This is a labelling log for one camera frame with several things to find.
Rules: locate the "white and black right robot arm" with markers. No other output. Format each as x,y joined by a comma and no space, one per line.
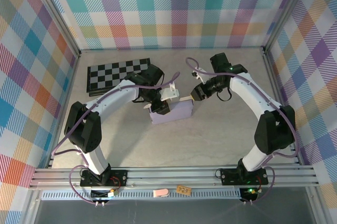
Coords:
245,89

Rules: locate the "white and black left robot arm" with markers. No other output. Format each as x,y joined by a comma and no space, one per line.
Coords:
113,97

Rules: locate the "black and grey chessboard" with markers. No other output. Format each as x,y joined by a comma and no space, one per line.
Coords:
110,75

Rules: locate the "small wooden tag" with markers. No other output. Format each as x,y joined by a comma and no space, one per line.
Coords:
183,190

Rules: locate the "pink and white eraser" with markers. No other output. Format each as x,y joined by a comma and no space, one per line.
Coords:
160,193

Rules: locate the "small black circuit board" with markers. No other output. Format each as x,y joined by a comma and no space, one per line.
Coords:
104,194
248,193

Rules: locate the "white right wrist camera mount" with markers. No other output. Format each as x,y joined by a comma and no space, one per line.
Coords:
202,74

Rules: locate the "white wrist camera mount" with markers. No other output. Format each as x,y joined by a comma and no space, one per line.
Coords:
169,93
202,74

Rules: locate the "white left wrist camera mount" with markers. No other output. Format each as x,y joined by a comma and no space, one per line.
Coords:
169,93

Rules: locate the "aluminium frame cross rail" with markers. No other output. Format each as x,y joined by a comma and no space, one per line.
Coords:
171,175

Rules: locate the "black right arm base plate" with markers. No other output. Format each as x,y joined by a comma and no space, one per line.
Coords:
229,176

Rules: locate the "aluminium frame post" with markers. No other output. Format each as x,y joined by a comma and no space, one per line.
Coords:
287,10
54,13

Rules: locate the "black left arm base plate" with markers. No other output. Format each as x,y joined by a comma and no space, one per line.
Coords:
119,177

